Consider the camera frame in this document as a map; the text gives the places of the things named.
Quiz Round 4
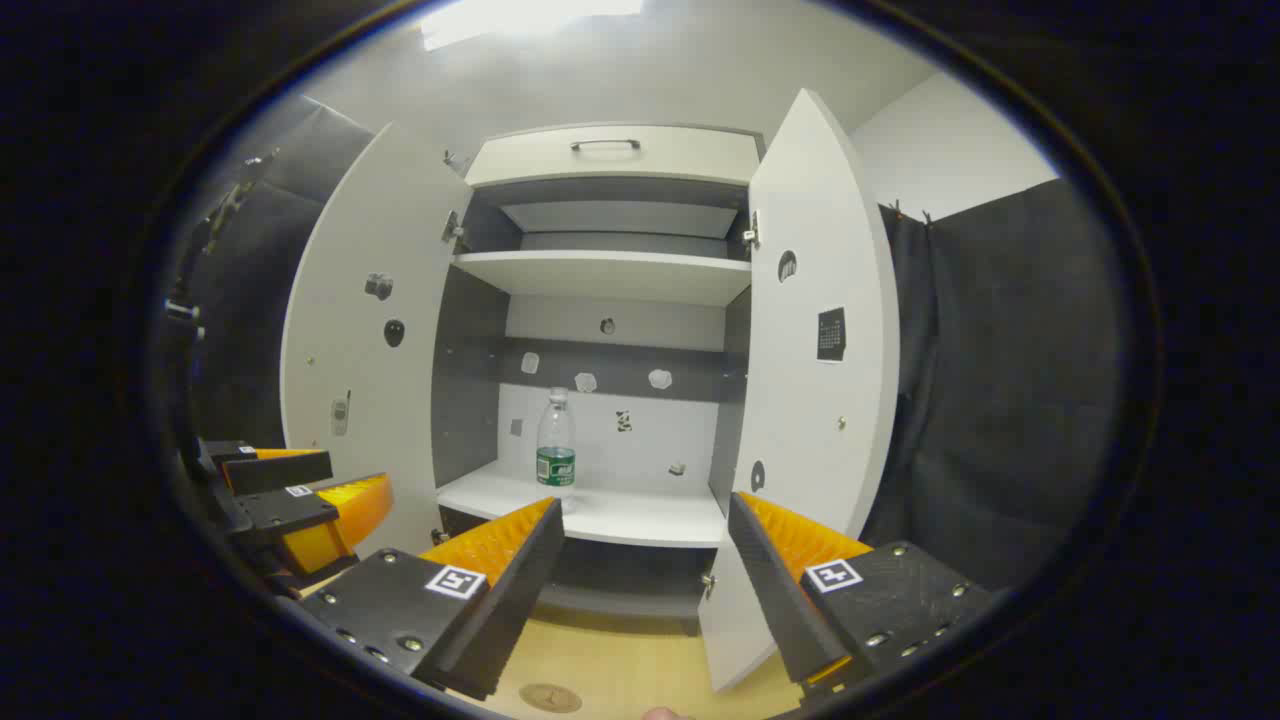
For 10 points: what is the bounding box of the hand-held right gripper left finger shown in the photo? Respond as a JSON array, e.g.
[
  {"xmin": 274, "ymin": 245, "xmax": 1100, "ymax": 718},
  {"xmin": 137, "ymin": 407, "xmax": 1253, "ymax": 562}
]
[{"xmin": 297, "ymin": 497, "xmax": 566, "ymax": 701}]

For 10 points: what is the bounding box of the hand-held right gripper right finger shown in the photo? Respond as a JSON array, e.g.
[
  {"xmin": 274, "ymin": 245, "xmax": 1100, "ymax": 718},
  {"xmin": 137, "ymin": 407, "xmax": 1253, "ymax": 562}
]
[{"xmin": 727, "ymin": 490, "xmax": 996, "ymax": 698}]

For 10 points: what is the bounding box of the round brown coaster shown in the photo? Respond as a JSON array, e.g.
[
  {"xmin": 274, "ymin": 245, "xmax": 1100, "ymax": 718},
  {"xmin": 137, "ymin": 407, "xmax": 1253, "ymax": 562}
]
[{"xmin": 519, "ymin": 683, "xmax": 583, "ymax": 714}]

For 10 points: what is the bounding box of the clear plastic bottle green label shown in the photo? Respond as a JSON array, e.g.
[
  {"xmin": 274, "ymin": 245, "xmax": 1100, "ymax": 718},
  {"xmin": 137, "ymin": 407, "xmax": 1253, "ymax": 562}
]
[{"xmin": 536, "ymin": 388, "xmax": 578, "ymax": 501}]

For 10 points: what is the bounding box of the white cabinet body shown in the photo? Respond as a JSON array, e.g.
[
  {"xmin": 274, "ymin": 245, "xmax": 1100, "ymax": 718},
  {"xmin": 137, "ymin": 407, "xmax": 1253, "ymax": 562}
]
[{"xmin": 432, "ymin": 122, "xmax": 766, "ymax": 636}]

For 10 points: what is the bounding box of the white cabinet drawer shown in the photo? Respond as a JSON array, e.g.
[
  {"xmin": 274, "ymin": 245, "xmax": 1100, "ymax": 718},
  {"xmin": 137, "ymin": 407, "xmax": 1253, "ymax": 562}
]
[{"xmin": 465, "ymin": 124, "xmax": 763, "ymax": 188}]

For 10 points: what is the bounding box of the black backdrop cloth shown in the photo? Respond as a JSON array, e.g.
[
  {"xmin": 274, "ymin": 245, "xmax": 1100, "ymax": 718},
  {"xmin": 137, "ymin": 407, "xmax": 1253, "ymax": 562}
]
[
  {"xmin": 860, "ymin": 178, "xmax": 1126, "ymax": 591},
  {"xmin": 190, "ymin": 95, "xmax": 376, "ymax": 451}
]

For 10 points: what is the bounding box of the metal backdrop stand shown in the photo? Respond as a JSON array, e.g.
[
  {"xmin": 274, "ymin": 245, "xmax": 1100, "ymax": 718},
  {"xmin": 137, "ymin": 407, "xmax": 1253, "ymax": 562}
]
[{"xmin": 165, "ymin": 150, "xmax": 276, "ymax": 341}]

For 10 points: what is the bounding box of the ceiling light panel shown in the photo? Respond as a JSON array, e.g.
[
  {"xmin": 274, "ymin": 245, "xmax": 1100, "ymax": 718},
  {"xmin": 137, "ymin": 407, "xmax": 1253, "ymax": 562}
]
[{"xmin": 418, "ymin": 0, "xmax": 646, "ymax": 51}]

